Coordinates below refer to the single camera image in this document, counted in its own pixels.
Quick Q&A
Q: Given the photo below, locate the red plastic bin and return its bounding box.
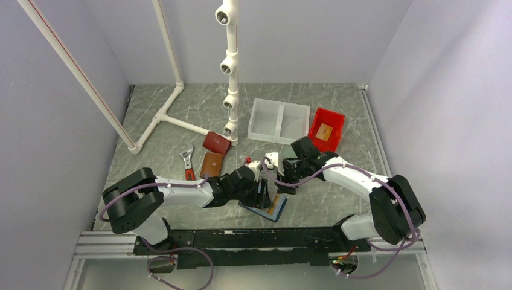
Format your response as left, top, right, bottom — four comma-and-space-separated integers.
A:
308, 107, 345, 152

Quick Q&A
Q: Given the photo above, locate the aluminium extrusion frame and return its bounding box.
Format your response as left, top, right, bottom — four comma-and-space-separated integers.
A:
64, 231, 439, 289

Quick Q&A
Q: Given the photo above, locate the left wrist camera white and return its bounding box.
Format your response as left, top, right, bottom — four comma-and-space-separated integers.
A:
245, 156, 263, 181

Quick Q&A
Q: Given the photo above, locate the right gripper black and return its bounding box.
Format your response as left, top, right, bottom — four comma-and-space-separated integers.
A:
274, 159, 308, 195

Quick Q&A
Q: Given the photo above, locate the white PVC pipe post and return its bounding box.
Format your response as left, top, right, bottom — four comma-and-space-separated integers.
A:
215, 0, 240, 146

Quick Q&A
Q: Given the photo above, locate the green leather card holder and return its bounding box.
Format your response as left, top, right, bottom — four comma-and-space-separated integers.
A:
280, 146, 297, 159

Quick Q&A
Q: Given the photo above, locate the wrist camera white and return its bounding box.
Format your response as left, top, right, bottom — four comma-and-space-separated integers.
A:
264, 152, 284, 176
245, 156, 263, 181

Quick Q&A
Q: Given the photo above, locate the blue leather card holder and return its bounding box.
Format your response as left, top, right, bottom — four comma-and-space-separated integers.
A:
238, 194, 288, 222

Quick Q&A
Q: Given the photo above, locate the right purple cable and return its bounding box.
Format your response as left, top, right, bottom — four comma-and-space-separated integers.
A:
260, 156, 421, 280

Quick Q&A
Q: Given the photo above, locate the clear plastic divided box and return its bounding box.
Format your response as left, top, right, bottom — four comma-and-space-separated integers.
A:
247, 98, 310, 145

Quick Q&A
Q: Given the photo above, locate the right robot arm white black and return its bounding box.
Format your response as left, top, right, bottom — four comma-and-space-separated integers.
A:
263, 137, 426, 251

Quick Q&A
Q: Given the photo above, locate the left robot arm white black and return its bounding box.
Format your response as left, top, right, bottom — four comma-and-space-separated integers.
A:
98, 166, 274, 254

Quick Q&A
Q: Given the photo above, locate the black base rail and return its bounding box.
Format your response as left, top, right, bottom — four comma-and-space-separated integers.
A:
133, 227, 370, 269

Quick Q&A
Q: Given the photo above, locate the adjustable wrench red handle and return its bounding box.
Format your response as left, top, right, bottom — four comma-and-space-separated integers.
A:
179, 143, 196, 181

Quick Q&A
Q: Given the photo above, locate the brown leather wallet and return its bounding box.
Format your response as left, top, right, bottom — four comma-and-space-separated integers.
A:
200, 152, 223, 177

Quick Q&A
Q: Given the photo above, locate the white PVC pipe frame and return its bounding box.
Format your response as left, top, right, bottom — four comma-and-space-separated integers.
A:
18, 1, 208, 155

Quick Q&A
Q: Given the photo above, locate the red leather wallet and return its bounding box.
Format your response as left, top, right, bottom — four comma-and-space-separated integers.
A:
202, 131, 231, 157

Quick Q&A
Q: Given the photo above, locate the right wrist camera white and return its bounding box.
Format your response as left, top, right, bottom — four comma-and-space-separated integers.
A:
264, 152, 284, 176

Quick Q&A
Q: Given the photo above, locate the orange credit card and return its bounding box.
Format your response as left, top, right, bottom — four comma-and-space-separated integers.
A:
315, 123, 333, 142
268, 195, 286, 216

